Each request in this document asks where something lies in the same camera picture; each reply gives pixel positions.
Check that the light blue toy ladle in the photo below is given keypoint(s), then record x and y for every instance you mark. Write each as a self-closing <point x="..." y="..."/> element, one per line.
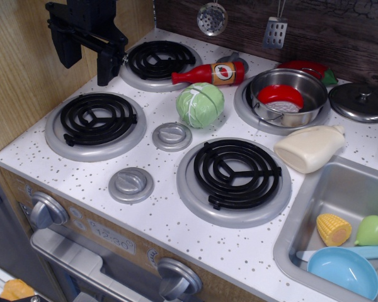
<point x="348" y="267"/>

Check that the steel sink basin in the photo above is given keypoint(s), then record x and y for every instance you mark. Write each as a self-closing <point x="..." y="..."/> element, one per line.
<point x="343" y="188"/>

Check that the green toy pear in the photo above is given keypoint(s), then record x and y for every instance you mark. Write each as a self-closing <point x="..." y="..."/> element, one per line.
<point x="367" y="233"/>

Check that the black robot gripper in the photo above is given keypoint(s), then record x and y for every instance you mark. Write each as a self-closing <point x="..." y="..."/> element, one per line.
<point x="90" y="24"/>

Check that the upper silver stovetop knob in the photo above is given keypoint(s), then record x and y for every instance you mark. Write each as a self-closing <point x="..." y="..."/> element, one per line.
<point x="172" y="137"/>

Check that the lower silver stovetop knob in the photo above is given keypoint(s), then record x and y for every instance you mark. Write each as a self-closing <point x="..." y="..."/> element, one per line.
<point x="131" y="185"/>

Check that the orange toy object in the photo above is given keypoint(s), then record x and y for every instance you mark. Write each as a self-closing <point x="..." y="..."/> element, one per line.
<point x="16" y="289"/>

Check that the hanging steel spatula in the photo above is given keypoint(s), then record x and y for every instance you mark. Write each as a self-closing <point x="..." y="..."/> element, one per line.
<point x="275" y="30"/>

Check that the red toy chili pepper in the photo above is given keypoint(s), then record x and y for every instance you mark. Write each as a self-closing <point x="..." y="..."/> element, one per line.
<point x="319" y="71"/>

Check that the yellow toy corn cob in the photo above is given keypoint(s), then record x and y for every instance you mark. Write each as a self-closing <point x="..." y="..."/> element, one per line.
<point x="333" y="230"/>

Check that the black burner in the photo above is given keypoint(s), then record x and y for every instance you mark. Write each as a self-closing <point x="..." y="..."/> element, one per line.
<point x="149" y="65"/>
<point x="95" y="126"/>
<point x="233" y="183"/>

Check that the steel pot lid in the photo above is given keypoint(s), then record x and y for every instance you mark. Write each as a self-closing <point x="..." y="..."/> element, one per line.
<point x="357" y="102"/>

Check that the red toy ketchup bottle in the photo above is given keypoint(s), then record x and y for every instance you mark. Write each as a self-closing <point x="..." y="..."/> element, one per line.
<point x="217" y="74"/>

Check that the small steel pan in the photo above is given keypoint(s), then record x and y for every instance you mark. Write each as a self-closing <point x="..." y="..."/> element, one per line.
<point x="312" y="90"/>

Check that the cream toy mayonnaise bottle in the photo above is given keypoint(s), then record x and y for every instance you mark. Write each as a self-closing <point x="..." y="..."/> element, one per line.
<point x="309" y="149"/>

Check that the back left black burner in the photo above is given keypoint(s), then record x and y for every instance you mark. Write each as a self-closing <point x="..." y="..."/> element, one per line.
<point x="149" y="65"/>

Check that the right silver oven knob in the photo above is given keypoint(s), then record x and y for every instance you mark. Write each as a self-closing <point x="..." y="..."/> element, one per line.
<point x="178" y="281"/>

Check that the hanging steel skimmer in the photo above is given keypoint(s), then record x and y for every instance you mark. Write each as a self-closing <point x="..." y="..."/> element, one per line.
<point x="212" y="19"/>

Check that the green toy cabbage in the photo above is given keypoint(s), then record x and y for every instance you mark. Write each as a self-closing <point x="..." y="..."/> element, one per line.
<point x="200" y="104"/>

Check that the back silver stovetop knob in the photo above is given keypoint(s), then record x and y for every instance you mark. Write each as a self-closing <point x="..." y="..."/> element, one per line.
<point x="234" y="57"/>

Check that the left silver oven knob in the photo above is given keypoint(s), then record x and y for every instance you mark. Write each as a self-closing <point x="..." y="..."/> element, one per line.
<point x="47" y="211"/>

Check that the silver oven door handle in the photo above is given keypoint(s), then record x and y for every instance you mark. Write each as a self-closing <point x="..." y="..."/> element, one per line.
<point x="94" y="270"/>

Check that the front right black burner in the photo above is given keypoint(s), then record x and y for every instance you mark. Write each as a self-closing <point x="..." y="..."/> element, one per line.
<point x="233" y="183"/>

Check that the silver oven knob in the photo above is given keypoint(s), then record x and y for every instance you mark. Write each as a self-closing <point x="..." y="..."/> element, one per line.
<point x="178" y="281"/>
<point x="47" y="211"/>

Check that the silver stovetop knob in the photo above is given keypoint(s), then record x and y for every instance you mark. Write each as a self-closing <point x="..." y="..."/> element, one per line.
<point x="234" y="57"/>
<point x="131" y="185"/>
<point x="172" y="137"/>

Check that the front left black burner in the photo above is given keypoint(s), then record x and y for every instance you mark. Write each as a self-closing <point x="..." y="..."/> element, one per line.
<point x="95" y="126"/>

